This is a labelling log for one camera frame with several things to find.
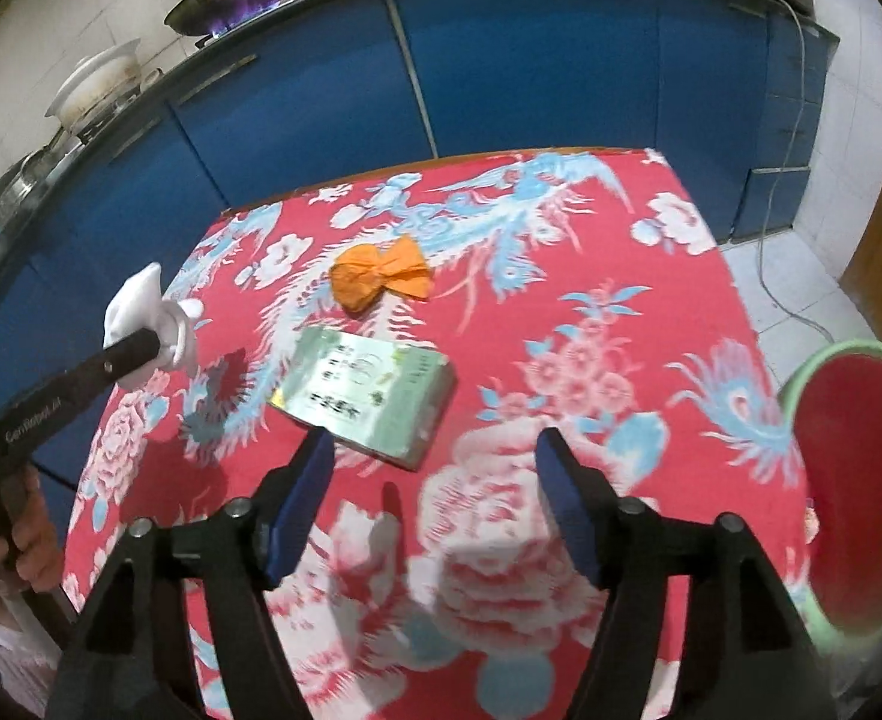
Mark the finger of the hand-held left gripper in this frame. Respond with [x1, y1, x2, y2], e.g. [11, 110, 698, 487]
[102, 328, 163, 391]

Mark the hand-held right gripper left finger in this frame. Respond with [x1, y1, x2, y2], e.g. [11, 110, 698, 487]
[43, 429, 337, 720]

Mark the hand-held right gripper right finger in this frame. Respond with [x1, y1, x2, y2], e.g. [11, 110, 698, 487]
[535, 427, 839, 720]

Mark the white wrapper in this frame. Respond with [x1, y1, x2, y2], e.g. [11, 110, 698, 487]
[102, 261, 206, 391]

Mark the green box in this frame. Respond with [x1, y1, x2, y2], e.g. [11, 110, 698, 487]
[267, 328, 457, 472]

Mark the person's left hand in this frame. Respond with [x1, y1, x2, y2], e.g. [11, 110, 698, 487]
[0, 465, 63, 602]

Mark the steel pot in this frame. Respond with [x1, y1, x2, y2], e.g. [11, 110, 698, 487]
[0, 152, 63, 218]

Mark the red floral tablecloth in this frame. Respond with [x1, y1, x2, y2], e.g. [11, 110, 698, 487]
[62, 148, 817, 720]

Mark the orange crumpled cloth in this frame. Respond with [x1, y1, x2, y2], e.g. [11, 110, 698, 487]
[331, 235, 431, 312]

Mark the white clay pot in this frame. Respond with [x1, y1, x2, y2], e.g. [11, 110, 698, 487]
[43, 40, 163, 128]

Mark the gas stove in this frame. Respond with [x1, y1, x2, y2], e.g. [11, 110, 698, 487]
[193, 0, 303, 52]

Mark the blue kitchen cabinet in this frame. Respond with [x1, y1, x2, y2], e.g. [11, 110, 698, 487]
[0, 0, 841, 541]

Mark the white power cable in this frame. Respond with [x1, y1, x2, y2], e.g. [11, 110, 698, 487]
[756, 0, 836, 342]

